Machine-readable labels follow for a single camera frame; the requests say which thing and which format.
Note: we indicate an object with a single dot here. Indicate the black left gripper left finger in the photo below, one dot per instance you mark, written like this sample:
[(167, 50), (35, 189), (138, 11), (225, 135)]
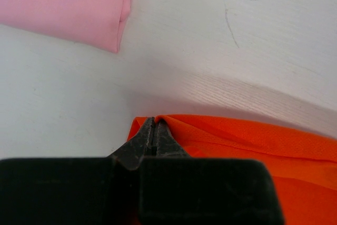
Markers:
[(129, 155)]

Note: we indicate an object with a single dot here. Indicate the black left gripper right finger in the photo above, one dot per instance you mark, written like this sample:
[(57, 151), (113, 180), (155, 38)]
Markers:
[(163, 143)]

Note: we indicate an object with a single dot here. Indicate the orange t shirt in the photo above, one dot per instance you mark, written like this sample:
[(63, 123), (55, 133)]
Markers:
[(302, 164)]

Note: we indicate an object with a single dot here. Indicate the folded pink t shirt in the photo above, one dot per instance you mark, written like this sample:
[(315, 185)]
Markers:
[(99, 23)]

